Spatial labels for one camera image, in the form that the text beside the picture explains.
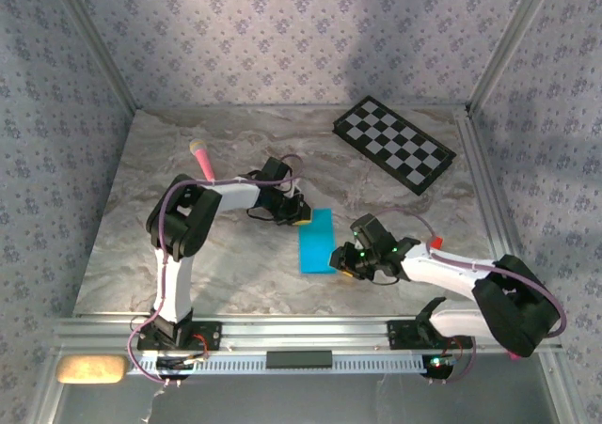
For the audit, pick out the blue paper sheet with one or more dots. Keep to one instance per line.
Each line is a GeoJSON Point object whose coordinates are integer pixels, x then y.
{"type": "Point", "coordinates": [317, 245]}

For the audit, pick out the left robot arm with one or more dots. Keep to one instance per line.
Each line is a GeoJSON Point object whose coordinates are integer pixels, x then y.
{"type": "Point", "coordinates": [188, 222]}

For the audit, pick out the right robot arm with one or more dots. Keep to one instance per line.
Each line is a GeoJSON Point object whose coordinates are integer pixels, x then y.
{"type": "Point", "coordinates": [447, 273]}

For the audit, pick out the small red block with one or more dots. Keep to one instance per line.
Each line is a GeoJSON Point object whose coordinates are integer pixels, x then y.
{"type": "Point", "coordinates": [437, 243]}

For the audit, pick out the pink toy microphone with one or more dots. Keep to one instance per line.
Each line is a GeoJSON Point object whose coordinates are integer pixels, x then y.
{"type": "Point", "coordinates": [202, 158]}

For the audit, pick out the black white chessboard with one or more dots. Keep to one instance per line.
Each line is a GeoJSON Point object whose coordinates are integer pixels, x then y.
{"type": "Point", "coordinates": [390, 137]}

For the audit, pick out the black round controller board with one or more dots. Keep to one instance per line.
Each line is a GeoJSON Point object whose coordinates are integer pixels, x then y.
{"type": "Point", "coordinates": [175, 364]}
{"type": "Point", "coordinates": [437, 366]}

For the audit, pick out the tan sponge block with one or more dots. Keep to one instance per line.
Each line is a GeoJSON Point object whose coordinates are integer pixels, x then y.
{"type": "Point", "coordinates": [91, 369]}

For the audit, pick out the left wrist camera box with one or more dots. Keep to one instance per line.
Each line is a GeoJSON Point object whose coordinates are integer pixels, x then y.
{"type": "Point", "coordinates": [295, 192]}

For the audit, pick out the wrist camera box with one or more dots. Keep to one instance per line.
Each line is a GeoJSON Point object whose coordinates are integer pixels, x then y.
{"type": "Point", "coordinates": [295, 192]}
{"type": "Point", "coordinates": [357, 241]}

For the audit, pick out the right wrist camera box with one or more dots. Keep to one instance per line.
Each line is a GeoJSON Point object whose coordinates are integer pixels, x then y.
{"type": "Point", "coordinates": [357, 241]}

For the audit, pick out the long aluminium base rail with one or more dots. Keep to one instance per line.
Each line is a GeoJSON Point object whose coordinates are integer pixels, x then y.
{"type": "Point", "coordinates": [305, 332]}

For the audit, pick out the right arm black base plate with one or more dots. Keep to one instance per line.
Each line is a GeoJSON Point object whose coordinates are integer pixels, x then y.
{"type": "Point", "coordinates": [402, 334]}

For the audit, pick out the black box on duct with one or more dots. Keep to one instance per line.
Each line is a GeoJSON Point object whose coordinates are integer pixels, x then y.
{"type": "Point", "coordinates": [299, 359]}

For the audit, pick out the aluminium side rail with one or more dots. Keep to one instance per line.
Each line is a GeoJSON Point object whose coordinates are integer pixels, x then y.
{"type": "Point", "coordinates": [470, 137]}

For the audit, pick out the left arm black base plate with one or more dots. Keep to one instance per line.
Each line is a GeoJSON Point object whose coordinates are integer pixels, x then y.
{"type": "Point", "coordinates": [207, 337]}

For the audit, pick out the aluminium frame post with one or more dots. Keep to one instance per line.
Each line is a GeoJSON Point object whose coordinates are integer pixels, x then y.
{"type": "Point", "coordinates": [559, 391]}
{"type": "Point", "coordinates": [99, 43]}
{"type": "Point", "coordinates": [511, 43]}
{"type": "Point", "coordinates": [44, 396]}

